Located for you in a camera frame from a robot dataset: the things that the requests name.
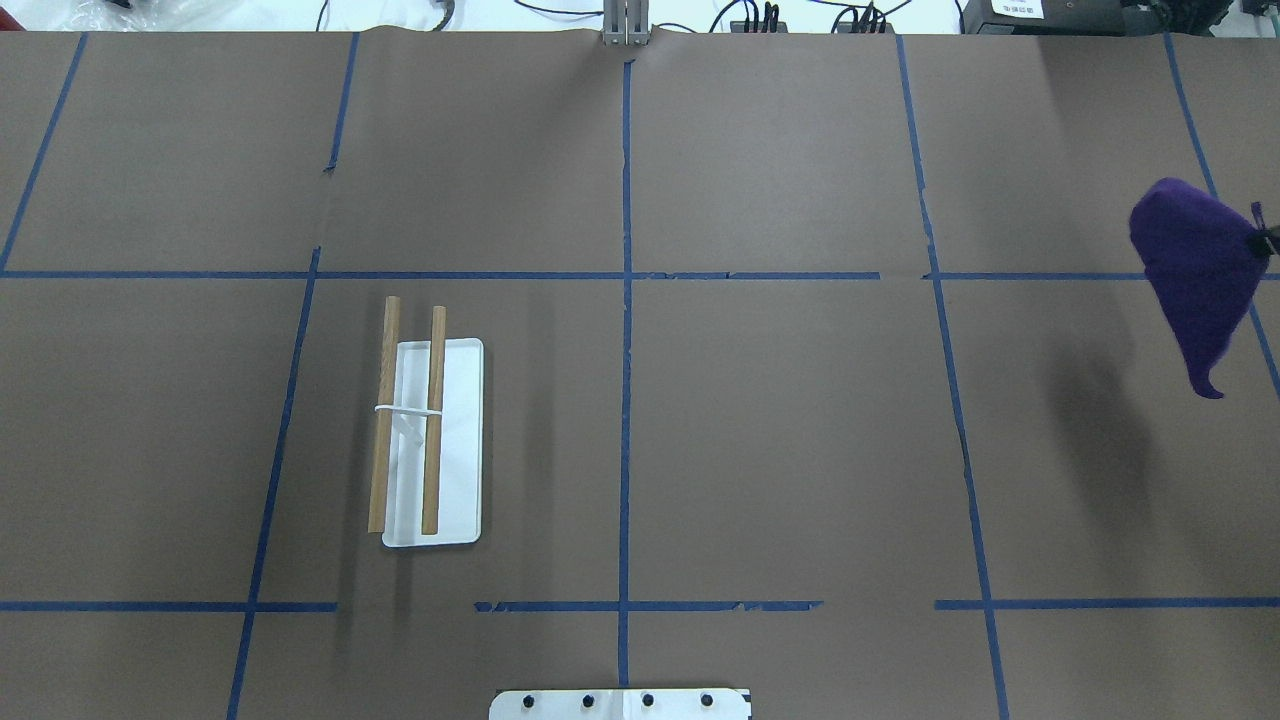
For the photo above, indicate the black electronics box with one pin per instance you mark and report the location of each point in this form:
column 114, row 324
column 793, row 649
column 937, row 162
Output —
column 1092, row 18

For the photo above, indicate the short wooden rack rod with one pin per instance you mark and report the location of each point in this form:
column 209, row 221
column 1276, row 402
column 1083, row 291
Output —
column 430, row 505

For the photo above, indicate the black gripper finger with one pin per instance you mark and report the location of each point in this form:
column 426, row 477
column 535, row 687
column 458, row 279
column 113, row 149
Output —
column 1265, row 242

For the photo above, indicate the long wooden rack rod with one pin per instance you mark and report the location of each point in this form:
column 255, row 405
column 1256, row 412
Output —
column 388, row 347

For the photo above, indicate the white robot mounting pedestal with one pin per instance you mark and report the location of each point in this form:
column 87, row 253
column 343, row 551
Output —
column 621, row 703

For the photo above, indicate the purple microfiber towel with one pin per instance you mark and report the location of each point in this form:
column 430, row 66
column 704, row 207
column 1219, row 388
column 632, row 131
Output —
column 1196, row 253

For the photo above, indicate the black power strip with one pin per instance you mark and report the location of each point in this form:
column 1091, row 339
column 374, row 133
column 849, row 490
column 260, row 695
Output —
column 773, row 18

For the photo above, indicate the white towel rack base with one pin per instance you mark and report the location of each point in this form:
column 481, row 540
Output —
column 460, row 513

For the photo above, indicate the grey aluminium frame post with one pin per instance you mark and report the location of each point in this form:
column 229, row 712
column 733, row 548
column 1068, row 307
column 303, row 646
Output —
column 626, row 23

